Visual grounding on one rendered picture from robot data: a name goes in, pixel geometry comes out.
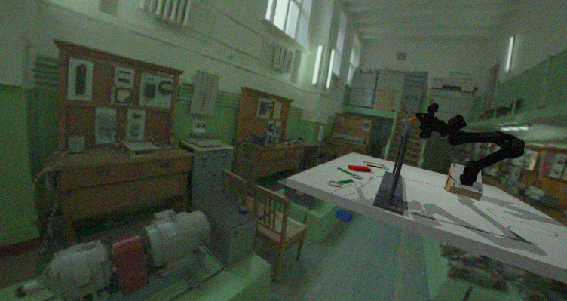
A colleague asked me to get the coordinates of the small blue block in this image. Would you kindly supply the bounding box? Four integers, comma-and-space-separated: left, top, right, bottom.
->
335, 209, 353, 223

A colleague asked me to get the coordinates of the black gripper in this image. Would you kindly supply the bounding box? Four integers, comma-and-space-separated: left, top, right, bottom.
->
415, 103, 445, 138

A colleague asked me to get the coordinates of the red flat block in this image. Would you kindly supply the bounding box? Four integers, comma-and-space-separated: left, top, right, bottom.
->
348, 165, 372, 172

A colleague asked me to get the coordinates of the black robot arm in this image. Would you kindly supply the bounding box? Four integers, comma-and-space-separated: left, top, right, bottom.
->
439, 115, 525, 186

